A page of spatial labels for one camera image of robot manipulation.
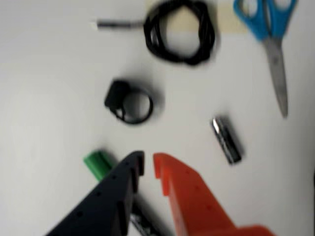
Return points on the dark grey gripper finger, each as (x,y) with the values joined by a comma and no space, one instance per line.
(103,201)

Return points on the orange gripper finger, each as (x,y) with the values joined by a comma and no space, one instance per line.
(192,196)

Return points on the green capped black marker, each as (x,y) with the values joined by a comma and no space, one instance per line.
(98,163)

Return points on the black cylindrical battery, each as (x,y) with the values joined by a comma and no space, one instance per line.
(227,141)

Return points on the beige masking tape patch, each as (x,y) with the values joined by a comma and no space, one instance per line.
(230,17)

